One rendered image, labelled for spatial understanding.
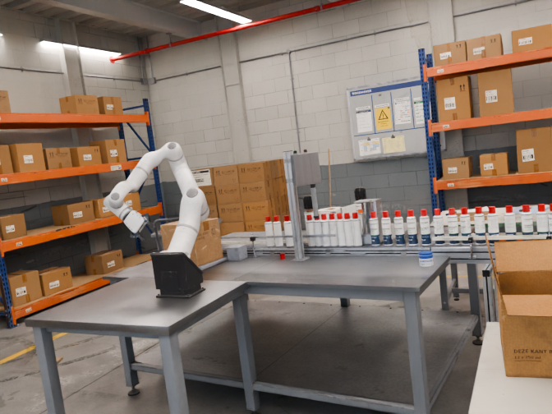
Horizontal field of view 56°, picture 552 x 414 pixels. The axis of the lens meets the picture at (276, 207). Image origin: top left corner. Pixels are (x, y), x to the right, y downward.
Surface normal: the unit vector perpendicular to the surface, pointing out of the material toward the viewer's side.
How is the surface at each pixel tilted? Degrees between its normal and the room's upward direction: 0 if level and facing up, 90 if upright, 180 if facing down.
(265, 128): 90
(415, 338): 90
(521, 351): 90
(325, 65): 90
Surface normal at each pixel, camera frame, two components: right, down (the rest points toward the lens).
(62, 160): 0.90, -0.06
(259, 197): -0.35, 0.15
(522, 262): -0.32, -0.67
